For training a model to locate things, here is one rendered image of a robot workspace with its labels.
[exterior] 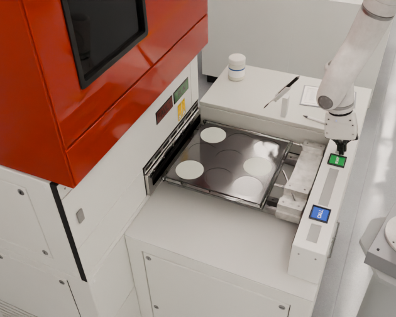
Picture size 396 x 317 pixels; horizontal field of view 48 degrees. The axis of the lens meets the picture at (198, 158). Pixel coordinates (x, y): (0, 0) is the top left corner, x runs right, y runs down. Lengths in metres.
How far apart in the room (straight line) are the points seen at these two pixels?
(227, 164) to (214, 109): 0.29
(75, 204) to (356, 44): 0.87
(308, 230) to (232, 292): 0.32
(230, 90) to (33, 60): 1.10
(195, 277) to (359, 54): 0.84
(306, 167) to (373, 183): 1.37
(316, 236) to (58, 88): 0.80
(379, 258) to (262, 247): 0.34
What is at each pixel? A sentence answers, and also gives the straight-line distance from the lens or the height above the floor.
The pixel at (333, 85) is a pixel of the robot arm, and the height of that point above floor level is 1.28.
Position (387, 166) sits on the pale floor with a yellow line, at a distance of 3.14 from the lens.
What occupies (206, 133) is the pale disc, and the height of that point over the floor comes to 0.90.
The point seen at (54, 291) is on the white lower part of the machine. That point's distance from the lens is 1.62.
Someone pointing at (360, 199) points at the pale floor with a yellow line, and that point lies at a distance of 2.86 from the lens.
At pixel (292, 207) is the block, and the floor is 0.91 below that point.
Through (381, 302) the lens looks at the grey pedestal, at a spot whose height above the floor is 0.61.
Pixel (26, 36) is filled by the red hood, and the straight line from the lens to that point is 0.89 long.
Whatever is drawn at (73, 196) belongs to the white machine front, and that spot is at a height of 1.15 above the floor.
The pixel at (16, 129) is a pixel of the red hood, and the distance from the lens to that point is 1.08.
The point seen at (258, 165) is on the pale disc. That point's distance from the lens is 1.60.
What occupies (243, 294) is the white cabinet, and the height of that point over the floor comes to 0.73.
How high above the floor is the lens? 1.96
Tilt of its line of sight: 41 degrees down
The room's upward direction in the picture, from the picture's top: 2 degrees counter-clockwise
